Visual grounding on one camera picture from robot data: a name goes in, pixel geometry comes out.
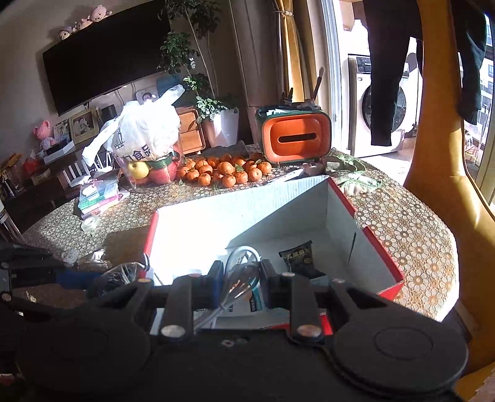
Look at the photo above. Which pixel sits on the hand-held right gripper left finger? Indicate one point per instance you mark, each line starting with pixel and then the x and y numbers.
pixel 215 285

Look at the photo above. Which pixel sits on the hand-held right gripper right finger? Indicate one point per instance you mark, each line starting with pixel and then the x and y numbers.
pixel 268 285

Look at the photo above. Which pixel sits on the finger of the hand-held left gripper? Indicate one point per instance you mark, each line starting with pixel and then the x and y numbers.
pixel 46 301
pixel 75 277

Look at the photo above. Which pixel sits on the clear bag of cotton swabs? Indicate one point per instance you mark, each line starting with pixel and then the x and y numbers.
pixel 94 261

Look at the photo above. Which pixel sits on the black snack packet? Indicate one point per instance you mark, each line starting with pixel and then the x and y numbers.
pixel 301 259

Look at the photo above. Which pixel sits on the silver foil packet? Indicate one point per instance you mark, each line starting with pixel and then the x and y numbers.
pixel 118 275

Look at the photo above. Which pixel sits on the clear tape roll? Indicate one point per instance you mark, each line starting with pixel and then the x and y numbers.
pixel 91 224

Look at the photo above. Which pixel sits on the red cardboard box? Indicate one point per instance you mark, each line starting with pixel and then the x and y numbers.
pixel 247 216

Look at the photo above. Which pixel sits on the blue white packet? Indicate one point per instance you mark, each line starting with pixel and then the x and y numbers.
pixel 254 299

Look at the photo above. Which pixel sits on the wooden tv console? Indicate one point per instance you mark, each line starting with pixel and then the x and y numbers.
pixel 42 189

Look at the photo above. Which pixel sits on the white router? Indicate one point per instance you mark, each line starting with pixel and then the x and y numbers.
pixel 71 174
pixel 101 162

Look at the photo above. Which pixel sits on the white pen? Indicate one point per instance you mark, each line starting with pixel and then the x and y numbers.
pixel 288 176

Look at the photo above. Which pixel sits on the pile of tangerines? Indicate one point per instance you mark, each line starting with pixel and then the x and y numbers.
pixel 224 170

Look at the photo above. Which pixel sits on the glass fruit bowl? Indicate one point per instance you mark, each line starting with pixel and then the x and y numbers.
pixel 162 174

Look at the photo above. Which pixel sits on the yellow apple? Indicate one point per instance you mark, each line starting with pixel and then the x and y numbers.
pixel 138 170

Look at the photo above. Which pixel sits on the flat white box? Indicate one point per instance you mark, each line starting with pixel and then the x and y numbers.
pixel 58 152

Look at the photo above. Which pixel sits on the dark stone tray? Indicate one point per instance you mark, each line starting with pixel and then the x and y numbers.
pixel 224 149

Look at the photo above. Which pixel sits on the green white work gloves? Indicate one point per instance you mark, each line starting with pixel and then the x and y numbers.
pixel 355 174

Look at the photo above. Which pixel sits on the pink plush elephant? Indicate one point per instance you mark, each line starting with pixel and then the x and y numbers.
pixel 42 133

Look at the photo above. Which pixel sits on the orange tissue box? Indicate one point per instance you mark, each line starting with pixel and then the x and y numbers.
pixel 294 135

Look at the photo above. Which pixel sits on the framed photo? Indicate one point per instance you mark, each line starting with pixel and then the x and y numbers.
pixel 83 125

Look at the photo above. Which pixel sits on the wooden drawer chest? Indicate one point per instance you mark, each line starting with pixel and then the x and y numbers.
pixel 191 131

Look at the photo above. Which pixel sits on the white plant pot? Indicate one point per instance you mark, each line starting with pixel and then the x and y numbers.
pixel 222 127

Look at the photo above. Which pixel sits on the white plastic bag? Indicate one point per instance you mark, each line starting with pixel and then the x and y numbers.
pixel 143 127

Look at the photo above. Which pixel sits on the black speaker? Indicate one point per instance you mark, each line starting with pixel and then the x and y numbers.
pixel 109 112

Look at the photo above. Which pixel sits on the white washing machine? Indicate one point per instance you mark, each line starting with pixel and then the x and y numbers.
pixel 363 112

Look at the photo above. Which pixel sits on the blue tissue pack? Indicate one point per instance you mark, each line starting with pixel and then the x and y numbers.
pixel 165 83

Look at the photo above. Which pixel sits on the black television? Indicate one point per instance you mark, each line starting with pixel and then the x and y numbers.
pixel 104 65

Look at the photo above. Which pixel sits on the yellow chair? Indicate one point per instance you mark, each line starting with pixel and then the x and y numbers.
pixel 437 135

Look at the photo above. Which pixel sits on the beige floor air conditioner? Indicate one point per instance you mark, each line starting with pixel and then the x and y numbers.
pixel 255 54

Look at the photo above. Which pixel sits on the tall green houseplant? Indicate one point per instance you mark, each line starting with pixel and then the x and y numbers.
pixel 185 50

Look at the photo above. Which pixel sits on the hanging black clothes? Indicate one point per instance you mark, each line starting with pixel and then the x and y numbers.
pixel 386 77

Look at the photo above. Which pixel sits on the yellow curtain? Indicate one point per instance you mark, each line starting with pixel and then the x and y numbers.
pixel 290 46

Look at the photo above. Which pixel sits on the purple plush toy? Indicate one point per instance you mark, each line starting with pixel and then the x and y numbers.
pixel 64 33

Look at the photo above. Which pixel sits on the small pink plush toy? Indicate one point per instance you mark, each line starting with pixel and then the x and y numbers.
pixel 79 25

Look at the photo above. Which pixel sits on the pink plush bear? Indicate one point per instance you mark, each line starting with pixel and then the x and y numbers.
pixel 99 13

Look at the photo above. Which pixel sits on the baby photo frame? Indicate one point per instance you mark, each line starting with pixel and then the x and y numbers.
pixel 146 96

